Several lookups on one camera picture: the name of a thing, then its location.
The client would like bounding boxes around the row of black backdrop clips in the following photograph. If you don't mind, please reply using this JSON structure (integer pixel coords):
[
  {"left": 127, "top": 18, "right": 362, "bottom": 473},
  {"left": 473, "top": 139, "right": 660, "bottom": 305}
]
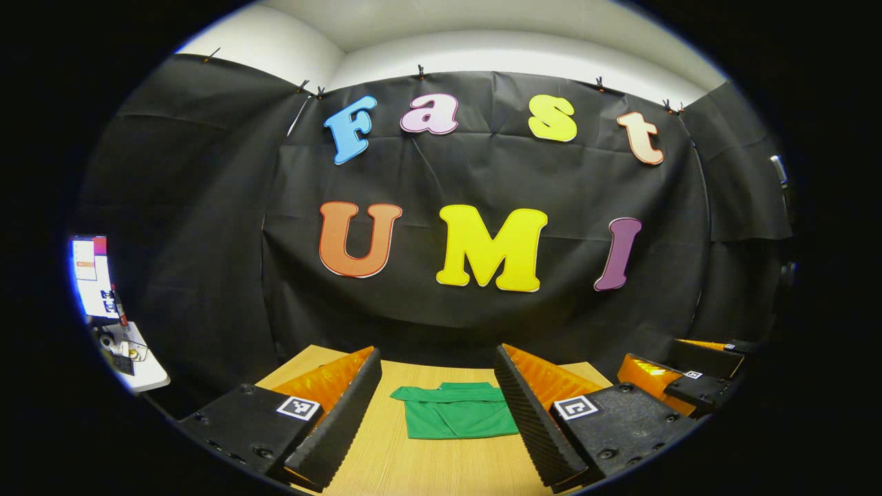
[{"left": 203, "top": 47, "right": 687, "bottom": 116}]

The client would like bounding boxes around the black backdrop cloth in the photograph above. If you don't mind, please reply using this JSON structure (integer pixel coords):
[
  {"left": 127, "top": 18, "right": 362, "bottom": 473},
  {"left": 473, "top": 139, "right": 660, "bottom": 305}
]
[{"left": 72, "top": 54, "right": 800, "bottom": 417}]

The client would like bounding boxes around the green polo T-shirt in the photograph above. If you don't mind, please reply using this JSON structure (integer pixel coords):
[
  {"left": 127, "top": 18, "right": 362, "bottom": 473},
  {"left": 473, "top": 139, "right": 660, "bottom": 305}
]
[{"left": 390, "top": 382, "right": 519, "bottom": 440}]

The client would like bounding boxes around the computer monitor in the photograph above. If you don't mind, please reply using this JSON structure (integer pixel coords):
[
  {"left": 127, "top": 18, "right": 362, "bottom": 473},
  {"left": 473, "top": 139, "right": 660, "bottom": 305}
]
[{"left": 68, "top": 234, "right": 122, "bottom": 322}]

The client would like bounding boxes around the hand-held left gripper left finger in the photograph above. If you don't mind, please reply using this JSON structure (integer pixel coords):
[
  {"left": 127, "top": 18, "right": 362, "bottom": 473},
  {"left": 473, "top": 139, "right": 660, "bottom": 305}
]
[{"left": 176, "top": 346, "right": 384, "bottom": 493}]

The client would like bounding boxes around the white side table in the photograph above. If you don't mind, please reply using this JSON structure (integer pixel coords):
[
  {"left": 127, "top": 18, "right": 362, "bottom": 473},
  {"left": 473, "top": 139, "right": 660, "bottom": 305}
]
[{"left": 95, "top": 320, "right": 171, "bottom": 394}]

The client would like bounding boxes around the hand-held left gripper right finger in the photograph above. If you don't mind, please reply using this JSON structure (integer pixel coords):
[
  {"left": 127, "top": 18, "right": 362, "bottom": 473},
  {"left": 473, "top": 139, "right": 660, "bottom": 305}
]
[{"left": 493, "top": 343, "right": 702, "bottom": 494}]

